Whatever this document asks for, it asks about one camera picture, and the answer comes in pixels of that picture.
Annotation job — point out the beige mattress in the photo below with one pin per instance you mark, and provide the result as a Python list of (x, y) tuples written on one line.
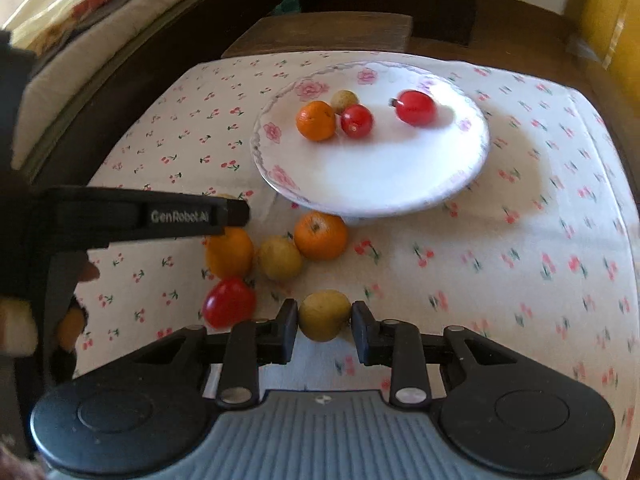
[(75, 75)]

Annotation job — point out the white floral rimmed plate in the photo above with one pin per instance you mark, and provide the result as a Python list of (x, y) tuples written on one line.
[(370, 175)]

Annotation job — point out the brown wooden stool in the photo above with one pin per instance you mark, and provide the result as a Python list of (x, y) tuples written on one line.
[(320, 35)]

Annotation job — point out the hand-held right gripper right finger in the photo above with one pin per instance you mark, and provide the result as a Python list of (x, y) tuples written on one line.
[(361, 332)]

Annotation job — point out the clear plastic wrapper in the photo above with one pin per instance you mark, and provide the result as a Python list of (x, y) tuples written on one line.
[(584, 46)]

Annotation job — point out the yellow wooden wardrobe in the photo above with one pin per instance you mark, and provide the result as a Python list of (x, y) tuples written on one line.
[(605, 20)]

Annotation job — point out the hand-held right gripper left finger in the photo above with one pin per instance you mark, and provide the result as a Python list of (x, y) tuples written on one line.
[(287, 332)]

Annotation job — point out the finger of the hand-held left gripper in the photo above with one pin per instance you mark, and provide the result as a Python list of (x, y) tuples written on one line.
[(236, 212)]

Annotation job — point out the white cherry print tablecloth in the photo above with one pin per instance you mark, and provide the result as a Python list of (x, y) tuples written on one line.
[(450, 280)]

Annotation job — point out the dark wooden nightstand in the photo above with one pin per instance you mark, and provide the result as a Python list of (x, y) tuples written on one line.
[(440, 5)]

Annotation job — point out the person's left hand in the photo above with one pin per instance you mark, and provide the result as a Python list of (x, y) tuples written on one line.
[(87, 271)]

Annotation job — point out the green plastic bag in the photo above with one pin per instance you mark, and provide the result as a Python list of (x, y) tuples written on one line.
[(287, 2)]

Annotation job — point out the orange tangerine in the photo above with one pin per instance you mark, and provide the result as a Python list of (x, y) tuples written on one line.
[(320, 235), (315, 120), (229, 255)]

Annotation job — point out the red cherry tomato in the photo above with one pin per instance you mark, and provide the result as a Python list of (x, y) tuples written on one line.
[(229, 302), (415, 107), (356, 121)]

